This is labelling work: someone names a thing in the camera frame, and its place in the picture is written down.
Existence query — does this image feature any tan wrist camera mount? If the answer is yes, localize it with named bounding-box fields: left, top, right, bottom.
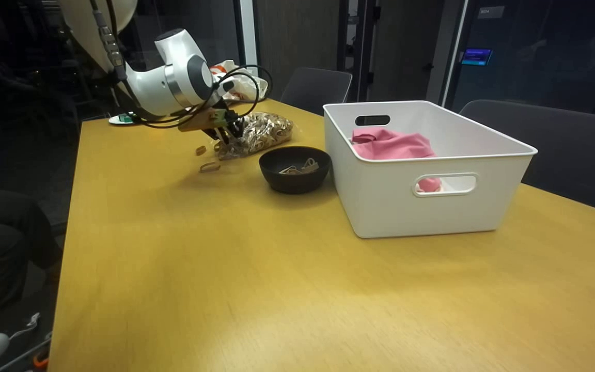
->
left=176, top=109, right=223, bottom=134

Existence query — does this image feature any black bowl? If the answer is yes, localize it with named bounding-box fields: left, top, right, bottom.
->
left=255, top=144, right=332, bottom=197

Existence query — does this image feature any pink cloth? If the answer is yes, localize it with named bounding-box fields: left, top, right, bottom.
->
left=348, top=125, right=443, bottom=194

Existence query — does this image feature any white plate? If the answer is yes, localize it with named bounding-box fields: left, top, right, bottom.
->
left=107, top=109, right=138, bottom=128

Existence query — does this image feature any wide white wall pillar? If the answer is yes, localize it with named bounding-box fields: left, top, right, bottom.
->
left=237, top=0, right=258, bottom=68

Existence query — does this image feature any white floor cable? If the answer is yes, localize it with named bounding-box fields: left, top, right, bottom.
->
left=5, top=309, right=43, bottom=343

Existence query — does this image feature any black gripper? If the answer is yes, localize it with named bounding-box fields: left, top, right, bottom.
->
left=203, top=108, right=246, bottom=156

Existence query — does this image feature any grey office chair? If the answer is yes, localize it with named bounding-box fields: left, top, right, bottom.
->
left=278, top=67, right=356, bottom=115
left=458, top=97, right=595, bottom=219

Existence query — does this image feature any blue lit screen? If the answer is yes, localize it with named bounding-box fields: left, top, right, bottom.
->
left=460, top=47, right=493, bottom=68

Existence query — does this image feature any thin white window mullion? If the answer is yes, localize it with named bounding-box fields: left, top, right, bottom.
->
left=439, top=0, right=469, bottom=108

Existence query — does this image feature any white plastic bin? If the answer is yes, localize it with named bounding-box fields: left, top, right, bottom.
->
left=319, top=99, right=539, bottom=239

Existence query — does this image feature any black office chair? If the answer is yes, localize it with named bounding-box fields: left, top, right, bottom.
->
left=0, top=184, right=62, bottom=328

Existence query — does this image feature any clear rubber band bag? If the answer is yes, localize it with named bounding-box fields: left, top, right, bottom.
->
left=216, top=111, right=295, bottom=159

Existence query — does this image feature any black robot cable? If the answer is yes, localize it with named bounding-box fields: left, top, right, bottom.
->
left=86, top=0, right=271, bottom=130

